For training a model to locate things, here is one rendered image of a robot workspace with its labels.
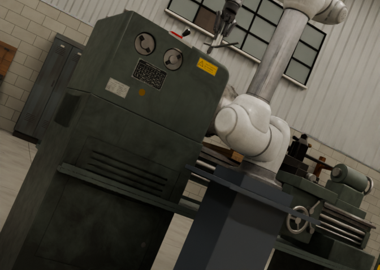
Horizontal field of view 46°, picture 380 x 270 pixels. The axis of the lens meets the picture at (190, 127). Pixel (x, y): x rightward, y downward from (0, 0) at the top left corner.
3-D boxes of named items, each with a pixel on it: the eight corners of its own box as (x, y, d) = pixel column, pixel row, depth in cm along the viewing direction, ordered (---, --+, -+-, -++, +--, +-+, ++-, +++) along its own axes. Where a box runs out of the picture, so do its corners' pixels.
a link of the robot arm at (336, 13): (324, -1, 200) (311, -18, 190) (358, 9, 187) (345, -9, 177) (308, 25, 201) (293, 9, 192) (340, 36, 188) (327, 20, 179)
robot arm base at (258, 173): (290, 195, 186) (295, 182, 187) (247, 176, 178) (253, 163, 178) (266, 185, 203) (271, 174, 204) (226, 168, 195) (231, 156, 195)
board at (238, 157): (230, 158, 234) (233, 150, 234) (197, 146, 265) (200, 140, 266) (272, 177, 248) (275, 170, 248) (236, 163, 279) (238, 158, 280)
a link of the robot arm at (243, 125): (261, 163, 178) (229, 146, 162) (232, 150, 189) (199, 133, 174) (343, -12, 180) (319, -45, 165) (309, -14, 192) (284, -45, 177)
